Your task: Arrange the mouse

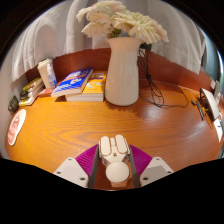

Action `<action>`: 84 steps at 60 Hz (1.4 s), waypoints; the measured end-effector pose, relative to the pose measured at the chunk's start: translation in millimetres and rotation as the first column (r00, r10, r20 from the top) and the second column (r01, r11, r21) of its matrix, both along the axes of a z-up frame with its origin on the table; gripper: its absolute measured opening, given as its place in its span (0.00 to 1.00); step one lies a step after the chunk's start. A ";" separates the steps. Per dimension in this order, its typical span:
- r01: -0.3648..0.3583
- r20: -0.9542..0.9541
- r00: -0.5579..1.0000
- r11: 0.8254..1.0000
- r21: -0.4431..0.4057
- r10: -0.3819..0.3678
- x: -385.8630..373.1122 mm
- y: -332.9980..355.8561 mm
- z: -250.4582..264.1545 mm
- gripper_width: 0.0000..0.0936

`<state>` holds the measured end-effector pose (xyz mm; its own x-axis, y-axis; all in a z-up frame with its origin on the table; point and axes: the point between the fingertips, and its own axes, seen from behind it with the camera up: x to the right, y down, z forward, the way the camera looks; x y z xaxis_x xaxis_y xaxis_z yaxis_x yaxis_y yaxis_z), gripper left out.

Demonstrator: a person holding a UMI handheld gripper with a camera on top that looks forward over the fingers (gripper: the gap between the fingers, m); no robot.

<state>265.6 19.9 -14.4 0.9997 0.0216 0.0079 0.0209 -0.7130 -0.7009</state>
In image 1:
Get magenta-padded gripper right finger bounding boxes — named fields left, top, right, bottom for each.
left=127, top=143, right=175, bottom=189

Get yellow and black book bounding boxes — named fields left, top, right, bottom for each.
left=21, top=76, right=44, bottom=93

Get dark red book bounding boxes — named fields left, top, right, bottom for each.
left=37, top=87, right=54, bottom=98

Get cream artificial flower bouquet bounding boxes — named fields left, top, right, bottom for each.
left=75, top=0, right=170, bottom=46

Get cream tumbler with lid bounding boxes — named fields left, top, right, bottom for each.
left=36, top=57, right=54, bottom=90

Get white and yellow book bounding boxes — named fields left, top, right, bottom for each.
left=18, top=90, right=45, bottom=107

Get black cable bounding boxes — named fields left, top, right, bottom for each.
left=137, top=46, right=190, bottom=109

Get orange paperback book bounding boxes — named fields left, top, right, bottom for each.
left=64, top=71, right=108, bottom=103

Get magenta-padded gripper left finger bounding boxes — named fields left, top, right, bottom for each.
left=53, top=143, right=100, bottom=189

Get white curtain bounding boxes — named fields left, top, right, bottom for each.
left=9, top=0, right=208, bottom=83

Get white desk device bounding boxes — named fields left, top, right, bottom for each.
left=199, top=87, right=222, bottom=123

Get white ceramic vase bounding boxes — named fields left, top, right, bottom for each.
left=104, top=36, right=144, bottom=107

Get white computer mouse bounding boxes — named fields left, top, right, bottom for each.
left=98, top=134, right=132, bottom=184

